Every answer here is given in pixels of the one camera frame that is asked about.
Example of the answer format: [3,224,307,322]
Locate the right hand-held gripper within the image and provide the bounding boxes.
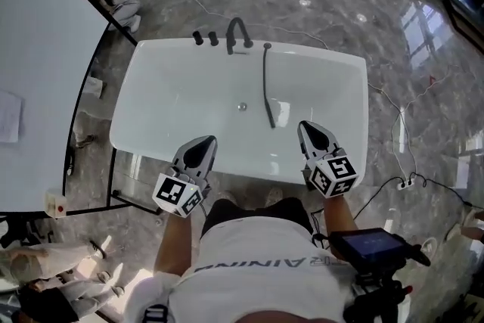
[297,120,359,198]

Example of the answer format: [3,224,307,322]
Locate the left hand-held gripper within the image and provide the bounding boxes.
[152,136,219,219]

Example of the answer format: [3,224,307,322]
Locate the person's right forearm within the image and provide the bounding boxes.
[322,194,360,239]

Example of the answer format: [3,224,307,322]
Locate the person's left forearm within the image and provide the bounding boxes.
[153,208,208,279]

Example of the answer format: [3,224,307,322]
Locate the white bathtub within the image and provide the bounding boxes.
[109,38,370,186]

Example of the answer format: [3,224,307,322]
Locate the person's right shoe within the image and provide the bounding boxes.
[264,187,284,208]

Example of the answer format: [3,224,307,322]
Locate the person's black shorts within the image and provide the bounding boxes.
[200,197,315,239]

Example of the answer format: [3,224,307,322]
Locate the person's white t-shirt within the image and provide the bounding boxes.
[124,215,364,323]

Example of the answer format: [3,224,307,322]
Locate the black field monitor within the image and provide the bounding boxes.
[328,226,432,277]

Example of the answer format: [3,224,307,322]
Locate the white box with red button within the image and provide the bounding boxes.
[45,189,70,219]

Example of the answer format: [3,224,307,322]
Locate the black framed whiteboard on stand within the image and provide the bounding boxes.
[0,0,164,219]

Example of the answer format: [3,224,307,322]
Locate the low wooden platform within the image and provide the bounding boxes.
[441,0,484,48]

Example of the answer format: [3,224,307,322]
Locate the white floor cable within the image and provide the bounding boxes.
[368,64,451,182]

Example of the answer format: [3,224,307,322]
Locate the black floor cable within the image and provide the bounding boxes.
[353,172,484,230]

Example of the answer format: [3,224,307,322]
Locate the black harness strap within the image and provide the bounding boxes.
[142,303,170,323]

